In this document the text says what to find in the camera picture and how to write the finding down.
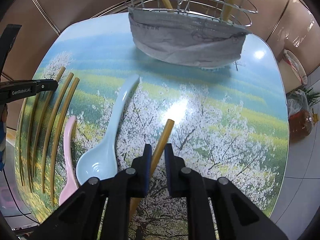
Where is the green onion bag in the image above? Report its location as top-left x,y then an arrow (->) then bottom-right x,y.
286,88 -> 319,117

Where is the gloved left hand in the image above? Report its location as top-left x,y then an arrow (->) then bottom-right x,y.
0,104 -> 8,171

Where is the bamboo chopstick two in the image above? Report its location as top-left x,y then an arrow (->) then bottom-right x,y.
17,97 -> 28,186

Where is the cooking oil bottle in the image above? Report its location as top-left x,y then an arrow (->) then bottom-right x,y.
289,109 -> 319,141

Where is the pink ceramic spoon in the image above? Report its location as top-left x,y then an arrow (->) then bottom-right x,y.
59,116 -> 78,205

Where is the bamboo chopstick six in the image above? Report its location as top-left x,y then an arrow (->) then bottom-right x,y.
49,77 -> 80,207

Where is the bamboo chopstick five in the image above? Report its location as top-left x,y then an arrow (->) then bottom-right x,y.
41,72 -> 75,194

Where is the bamboo chopstick seven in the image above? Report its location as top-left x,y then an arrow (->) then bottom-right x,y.
129,119 -> 175,220

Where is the wire utensil holder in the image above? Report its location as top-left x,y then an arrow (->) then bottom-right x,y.
125,0 -> 260,69

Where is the beige trash bin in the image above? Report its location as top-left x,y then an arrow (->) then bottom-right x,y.
278,49 -> 308,94

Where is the light blue ceramic spoon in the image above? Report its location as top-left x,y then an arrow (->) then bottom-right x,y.
76,74 -> 139,185

